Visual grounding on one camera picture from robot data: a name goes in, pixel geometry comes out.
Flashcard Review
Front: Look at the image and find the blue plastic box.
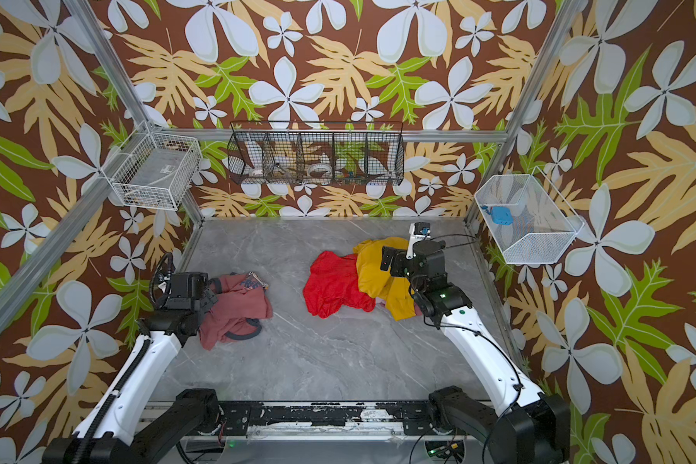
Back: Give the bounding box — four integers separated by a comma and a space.
481, 205, 513, 226

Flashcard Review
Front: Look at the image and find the black wire basket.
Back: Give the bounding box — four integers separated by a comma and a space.
224, 120, 406, 186

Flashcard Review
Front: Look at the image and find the dusty pink shirt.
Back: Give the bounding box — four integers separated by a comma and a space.
199, 272, 274, 351

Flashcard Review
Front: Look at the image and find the white wire basket left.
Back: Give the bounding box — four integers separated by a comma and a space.
106, 129, 202, 211

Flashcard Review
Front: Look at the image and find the red cloth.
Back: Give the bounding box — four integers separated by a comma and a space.
303, 251, 375, 319

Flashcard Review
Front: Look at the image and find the yellow cloth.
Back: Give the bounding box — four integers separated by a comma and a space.
353, 237, 418, 321

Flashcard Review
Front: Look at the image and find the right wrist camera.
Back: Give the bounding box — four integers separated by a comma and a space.
406, 222, 431, 259

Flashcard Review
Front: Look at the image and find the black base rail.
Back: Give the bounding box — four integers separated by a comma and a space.
199, 399, 452, 438

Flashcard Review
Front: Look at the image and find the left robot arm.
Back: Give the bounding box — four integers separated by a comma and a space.
42, 252, 220, 463

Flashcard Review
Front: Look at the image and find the white wire basket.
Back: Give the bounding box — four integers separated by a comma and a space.
106, 129, 202, 211
475, 168, 585, 267

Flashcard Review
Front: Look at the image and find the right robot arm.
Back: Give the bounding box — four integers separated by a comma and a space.
380, 222, 570, 463

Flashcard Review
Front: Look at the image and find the white wire basket right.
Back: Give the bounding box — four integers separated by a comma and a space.
475, 168, 585, 267

